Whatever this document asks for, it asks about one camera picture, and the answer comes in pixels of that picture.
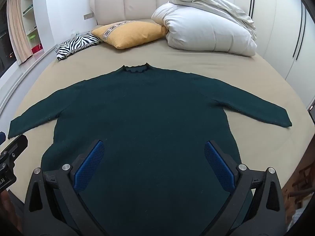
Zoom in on beige folded duvet cover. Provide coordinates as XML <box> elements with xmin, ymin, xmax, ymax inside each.
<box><xmin>169</xmin><ymin>0</ymin><xmax>257</xmax><ymax>41</ymax></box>

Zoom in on zebra print pillow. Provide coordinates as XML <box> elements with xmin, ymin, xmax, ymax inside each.
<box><xmin>55</xmin><ymin>31</ymin><xmax>103</xmax><ymax>61</ymax></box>

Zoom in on white folded duvet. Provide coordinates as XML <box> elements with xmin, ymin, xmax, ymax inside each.
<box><xmin>151</xmin><ymin>2</ymin><xmax>258</xmax><ymax>56</ymax></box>

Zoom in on white wall shelf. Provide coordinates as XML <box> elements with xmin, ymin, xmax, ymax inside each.
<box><xmin>20</xmin><ymin>0</ymin><xmax>44</xmax><ymax>57</ymax></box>

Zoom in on white wardrobe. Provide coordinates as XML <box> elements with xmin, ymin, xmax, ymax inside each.
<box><xmin>234</xmin><ymin>0</ymin><xmax>315</xmax><ymax>110</ymax></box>

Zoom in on dark green sweater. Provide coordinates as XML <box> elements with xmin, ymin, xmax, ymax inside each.
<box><xmin>8</xmin><ymin>63</ymin><xmax>292</xmax><ymax>236</ymax></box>

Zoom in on yellow pillow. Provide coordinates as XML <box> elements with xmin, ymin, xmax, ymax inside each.
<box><xmin>92</xmin><ymin>20</ymin><xmax>169</xmax><ymax>50</ymax></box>

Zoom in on dark window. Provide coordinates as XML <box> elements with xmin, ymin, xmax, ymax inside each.
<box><xmin>0</xmin><ymin>4</ymin><xmax>18</xmax><ymax>79</ymax></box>

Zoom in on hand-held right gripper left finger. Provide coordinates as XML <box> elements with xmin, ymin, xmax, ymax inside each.
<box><xmin>23</xmin><ymin>140</ymin><xmax>109</xmax><ymax>236</ymax></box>

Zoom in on brown wooden furniture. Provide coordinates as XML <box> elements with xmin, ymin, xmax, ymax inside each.
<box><xmin>283</xmin><ymin>152</ymin><xmax>315</xmax><ymax>227</ymax></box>

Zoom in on bed with beige sheet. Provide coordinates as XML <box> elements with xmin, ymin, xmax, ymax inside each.
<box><xmin>5</xmin><ymin>0</ymin><xmax>315</xmax><ymax>197</ymax></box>

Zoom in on beige striped curtain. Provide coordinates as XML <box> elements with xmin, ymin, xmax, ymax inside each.
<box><xmin>6</xmin><ymin>0</ymin><xmax>32</xmax><ymax>63</ymax></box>

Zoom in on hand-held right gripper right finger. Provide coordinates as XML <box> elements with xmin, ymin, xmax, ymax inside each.
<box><xmin>204</xmin><ymin>141</ymin><xmax>286</xmax><ymax>236</ymax></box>

